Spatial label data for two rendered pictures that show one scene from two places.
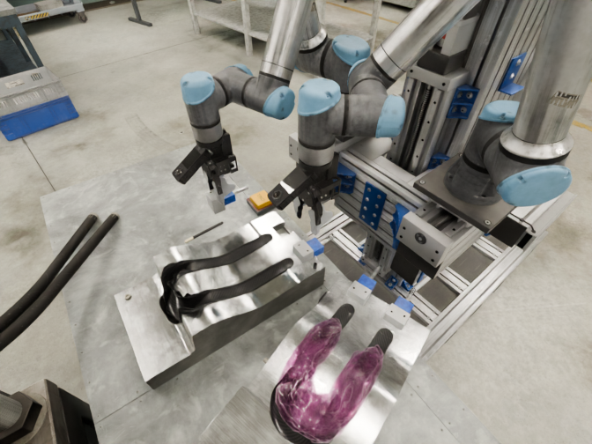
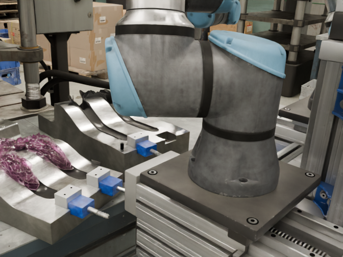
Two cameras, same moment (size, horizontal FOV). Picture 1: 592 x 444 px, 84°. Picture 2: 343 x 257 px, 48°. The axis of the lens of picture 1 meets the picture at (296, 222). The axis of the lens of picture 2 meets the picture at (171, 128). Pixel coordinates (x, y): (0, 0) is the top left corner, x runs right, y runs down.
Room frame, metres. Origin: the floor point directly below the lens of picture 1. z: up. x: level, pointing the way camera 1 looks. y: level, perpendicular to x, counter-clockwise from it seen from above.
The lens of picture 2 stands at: (0.46, -1.03, 1.35)
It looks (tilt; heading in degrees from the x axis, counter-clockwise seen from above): 22 degrees down; 79
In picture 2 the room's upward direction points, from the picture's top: 3 degrees clockwise
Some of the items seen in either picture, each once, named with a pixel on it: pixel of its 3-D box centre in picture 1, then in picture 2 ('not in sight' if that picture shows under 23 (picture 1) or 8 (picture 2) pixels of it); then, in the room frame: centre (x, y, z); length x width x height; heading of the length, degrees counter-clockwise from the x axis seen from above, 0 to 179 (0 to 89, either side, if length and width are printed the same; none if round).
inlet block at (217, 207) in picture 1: (229, 195); not in sight; (0.75, 0.21, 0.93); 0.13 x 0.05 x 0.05; 125
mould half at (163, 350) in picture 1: (221, 282); (108, 123); (0.48, 0.20, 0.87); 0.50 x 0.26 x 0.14; 125
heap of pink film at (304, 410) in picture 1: (329, 371); (17, 152); (0.24, -0.07, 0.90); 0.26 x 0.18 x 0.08; 142
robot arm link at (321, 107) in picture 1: (319, 114); not in sight; (0.57, -0.04, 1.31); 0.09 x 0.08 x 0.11; 86
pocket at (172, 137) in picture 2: (283, 233); (165, 140); (0.64, 0.04, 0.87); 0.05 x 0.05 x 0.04; 35
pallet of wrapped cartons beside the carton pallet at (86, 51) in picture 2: not in sight; (75, 37); (0.10, 4.49, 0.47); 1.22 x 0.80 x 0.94; 136
